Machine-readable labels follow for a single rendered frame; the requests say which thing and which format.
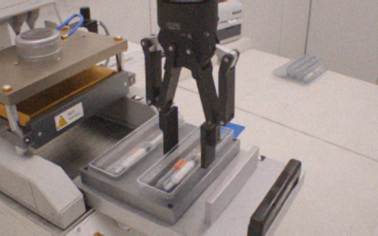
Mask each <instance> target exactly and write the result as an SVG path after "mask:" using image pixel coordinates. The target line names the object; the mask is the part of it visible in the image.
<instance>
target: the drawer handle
mask: <svg viewBox="0 0 378 236"><path fill-rule="evenodd" d="M301 169H302V162H301V161H299V160H296V159H294V158H291V159H290V160H289V162H287V164H286V165H285V168H284V169H283V170H282V171H281V173H280V175H279V177H278V178H277V179H276V181H275V183H274V184H273V185H272V186H271V188H270V190H269V191H268V193H267V194H266V195H265V197H264V198H263V199H262V201H261V203H260V204H259V205H258V208H256V210H255V211H254V213H253V214H252V216H251V217H250V220H249V224H248V230H247V236H264V233H265V229H266V227H267V226H268V225H269V223H270V221H271V219H272V218H273V216H274V215H275V213H276V211H277V210H278V209H279V207H280V204H281V203H282V202H283V200H284V199H285V197H286V195H287V193H288V192H289V190H290V189H291V186H293V184H295V185H297V184H298V182H299V180H300V175H301Z"/></svg>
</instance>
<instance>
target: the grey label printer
mask: <svg viewBox="0 0 378 236"><path fill-rule="evenodd" d="M243 22H244V21H243V6H242V4H241V2H237V1H235V0H218V27H217V36H218V38H219V42H220V45H221V44H223V43H229V42H231V41H234V40H236V39H240V38H241V37H242V30H243Z"/></svg>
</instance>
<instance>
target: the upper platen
mask: <svg viewBox="0 0 378 236"><path fill-rule="evenodd" d="M115 73H116V70H113V69H110V68H107V67H101V66H97V65H94V66H92V67H89V68H88V69H85V70H83V71H81V72H80V73H78V74H76V75H72V76H71V77H69V78H67V79H64V80H63V81H60V82H59V83H57V84H54V85H53V86H52V87H49V88H46V89H45V90H43V91H42V92H39V93H36V94H35V95H33V96H31V97H30V98H26V99H25V100H23V101H21V102H19V103H16V109H17V111H18V117H19V121H20V125H21V127H22V128H24V129H27V128H26V124H25V122H26V121H27V120H31V119H33V118H34V117H36V116H38V115H40V114H42V113H43V112H45V111H48V109H50V108H52V107H54V106H56V105H58V104H59V103H61V102H63V101H65V100H67V99H69V98H71V97H73V96H74V95H77V94H78V93H80V92H82V91H83V90H85V89H88V88H90V87H91V86H93V85H95V84H96V83H99V82H101V81H103V80H105V79H106V78H107V77H110V76H112V75H114V74H115ZM0 122H1V123H3V124H4V125H8V126H10V124H9V120H8V115H7V111H6V106H5V104H1V103H0ZM10 127H11V126H10Z"/></svg>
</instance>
